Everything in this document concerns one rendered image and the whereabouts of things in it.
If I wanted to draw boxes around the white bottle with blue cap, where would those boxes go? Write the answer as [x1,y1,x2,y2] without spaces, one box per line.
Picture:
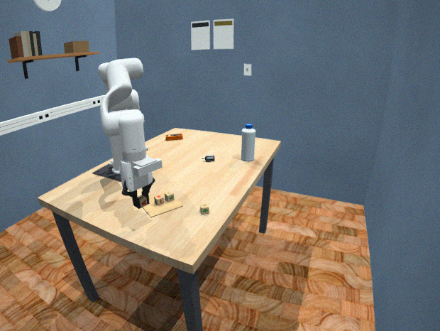
[241,124,255,161]

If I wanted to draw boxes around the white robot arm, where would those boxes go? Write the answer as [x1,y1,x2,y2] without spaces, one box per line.
[98,58,163,177]

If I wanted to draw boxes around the small cream letter block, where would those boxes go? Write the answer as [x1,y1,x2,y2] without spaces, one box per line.
[138,195,148,208]
[165,191,175,202]
[200,203,209,214]

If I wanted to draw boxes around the small wooden letter block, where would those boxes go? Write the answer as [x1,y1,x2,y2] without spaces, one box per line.
[154,195,164,205]

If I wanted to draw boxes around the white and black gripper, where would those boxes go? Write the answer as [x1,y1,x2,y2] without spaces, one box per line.
[121,160,155,209]

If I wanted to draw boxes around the tan square mat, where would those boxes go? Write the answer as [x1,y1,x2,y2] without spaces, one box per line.
[143,192,183,217]

